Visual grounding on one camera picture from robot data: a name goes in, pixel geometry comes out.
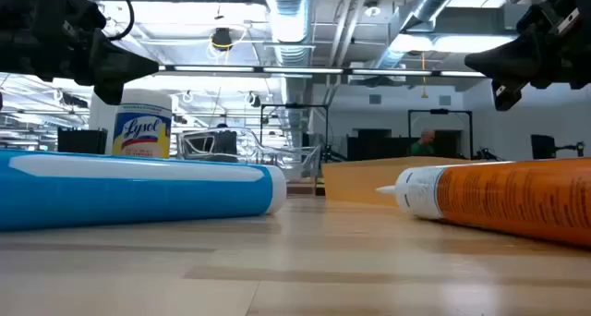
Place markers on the blue silicone tube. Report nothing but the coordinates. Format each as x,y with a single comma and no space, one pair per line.
138,191

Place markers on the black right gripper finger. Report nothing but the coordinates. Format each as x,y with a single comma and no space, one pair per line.
508,62
508,94

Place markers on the Lysol wipes canister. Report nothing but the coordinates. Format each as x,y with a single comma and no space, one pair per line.
143,131

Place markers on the orange sealant tube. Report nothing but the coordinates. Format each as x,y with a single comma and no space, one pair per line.
517,200

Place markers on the black metal frame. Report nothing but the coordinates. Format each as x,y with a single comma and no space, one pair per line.
438,112

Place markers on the silver ceiling duct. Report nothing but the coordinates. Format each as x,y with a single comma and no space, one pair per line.
429,2
290,15

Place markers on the black ceiling device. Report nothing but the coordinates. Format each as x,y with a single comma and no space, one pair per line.
222,38

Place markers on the person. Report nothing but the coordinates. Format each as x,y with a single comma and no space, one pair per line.
422,147

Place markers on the clear plastic bin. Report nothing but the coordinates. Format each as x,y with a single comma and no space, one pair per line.
258,152

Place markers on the long ceiling light strip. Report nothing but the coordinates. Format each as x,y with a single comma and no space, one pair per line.
300,70

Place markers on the tan cardboard box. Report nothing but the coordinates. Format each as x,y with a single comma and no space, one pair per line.
355,182

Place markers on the black monitor on arm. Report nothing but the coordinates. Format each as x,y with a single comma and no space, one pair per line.
543,146

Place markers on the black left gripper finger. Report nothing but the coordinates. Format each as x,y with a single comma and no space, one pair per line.
120,66
112,94

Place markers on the black monitor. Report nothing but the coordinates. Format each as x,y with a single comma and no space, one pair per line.
82,141

